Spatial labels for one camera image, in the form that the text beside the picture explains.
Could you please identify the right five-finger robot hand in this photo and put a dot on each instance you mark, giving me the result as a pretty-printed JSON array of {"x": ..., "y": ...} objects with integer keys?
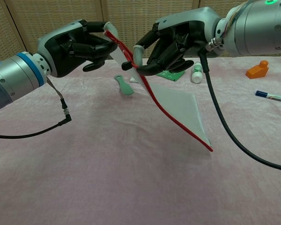
[{"x": 178, "y": 39}]

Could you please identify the left five-finger robot hand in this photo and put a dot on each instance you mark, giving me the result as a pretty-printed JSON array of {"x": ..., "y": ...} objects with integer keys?
[{"x": 65, "y": 47}]

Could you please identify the silver mesh zipper pouch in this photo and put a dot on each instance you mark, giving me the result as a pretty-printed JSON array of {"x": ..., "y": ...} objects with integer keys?
[{"x": 178, "y": 110}]

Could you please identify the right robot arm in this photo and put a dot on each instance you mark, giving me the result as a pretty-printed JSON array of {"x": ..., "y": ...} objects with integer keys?
[{"x": 260, "y": 28}]

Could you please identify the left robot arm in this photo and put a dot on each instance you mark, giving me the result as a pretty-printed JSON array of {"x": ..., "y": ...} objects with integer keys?
[{"x": 11, "y": 79}]

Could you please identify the white marker pen blue cap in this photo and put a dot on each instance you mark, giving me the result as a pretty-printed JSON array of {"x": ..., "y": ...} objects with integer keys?
[{"x": 271, "y": 96}]

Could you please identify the green foil packet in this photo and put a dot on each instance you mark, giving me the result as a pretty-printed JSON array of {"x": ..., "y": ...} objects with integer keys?
[{"x": 174, "y": 76}]

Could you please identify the white bottle green label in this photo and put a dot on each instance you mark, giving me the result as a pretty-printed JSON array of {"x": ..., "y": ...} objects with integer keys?
[{"x": 197, "y": 75}]

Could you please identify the bamboo folding screen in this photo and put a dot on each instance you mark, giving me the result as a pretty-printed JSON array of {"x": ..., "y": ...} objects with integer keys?
[{"x": 135, "y": 14}]

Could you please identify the white eraser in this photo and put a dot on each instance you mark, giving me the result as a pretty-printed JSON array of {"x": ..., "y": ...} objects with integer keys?
[{"x": 133, "y": 80}]

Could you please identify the green plastic shoehorn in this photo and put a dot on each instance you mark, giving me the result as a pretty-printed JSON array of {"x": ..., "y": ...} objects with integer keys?
[{"x": 125, "y": 87}]

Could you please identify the small orange bottle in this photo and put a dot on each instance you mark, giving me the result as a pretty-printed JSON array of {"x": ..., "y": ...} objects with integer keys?
[{"x": 257, "y": 71}]

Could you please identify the pink table cloth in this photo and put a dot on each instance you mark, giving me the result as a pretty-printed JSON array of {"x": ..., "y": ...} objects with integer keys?
[{"x": 107, "y": 175}]

